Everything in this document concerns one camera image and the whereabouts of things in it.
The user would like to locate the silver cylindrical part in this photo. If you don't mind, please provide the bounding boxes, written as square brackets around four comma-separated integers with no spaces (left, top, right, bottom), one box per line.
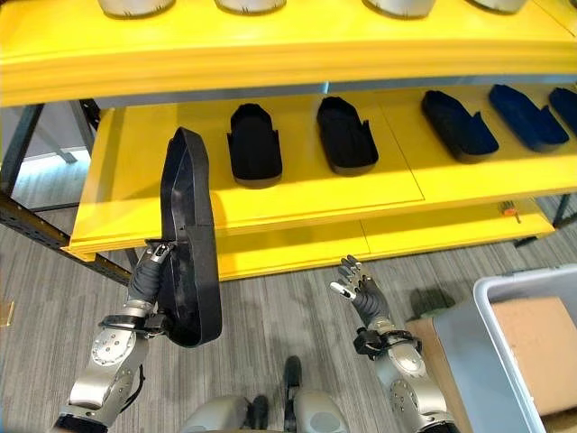
[465,0,526,15]
[214,0,288,15]
[361,0,436,20]
[96,0,177,20]

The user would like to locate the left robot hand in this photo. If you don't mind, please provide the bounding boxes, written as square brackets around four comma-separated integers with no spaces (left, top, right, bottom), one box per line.
[127,239,178,310]

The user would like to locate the grey plastic box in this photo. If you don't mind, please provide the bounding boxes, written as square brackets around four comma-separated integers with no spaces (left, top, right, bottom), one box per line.
[431,264,577,433]

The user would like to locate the yellow shelf board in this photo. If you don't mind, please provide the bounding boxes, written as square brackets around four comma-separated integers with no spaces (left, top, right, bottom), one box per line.
[61,84,577,263]
[215,196,556,282]
[0,0,577,108]

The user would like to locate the black sole-shaped part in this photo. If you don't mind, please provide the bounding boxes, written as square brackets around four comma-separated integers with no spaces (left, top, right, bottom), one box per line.
[548,87,577,135]
[226,103,284,189]
[316,96,380,176]
[160,126,224,348]
[489,83,571,153]
[420,89,500,164]

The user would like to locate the silver robot leg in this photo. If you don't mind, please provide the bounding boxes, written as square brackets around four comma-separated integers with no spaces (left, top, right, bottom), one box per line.
[282,355,348,433]
[179,394,270,433]

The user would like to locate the dark metal shelf frame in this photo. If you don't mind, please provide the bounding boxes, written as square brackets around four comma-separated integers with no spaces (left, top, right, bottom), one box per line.
[0,97,138,286]

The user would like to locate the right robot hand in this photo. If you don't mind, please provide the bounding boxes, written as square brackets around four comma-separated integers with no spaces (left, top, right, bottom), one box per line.
[329,254,390,328]

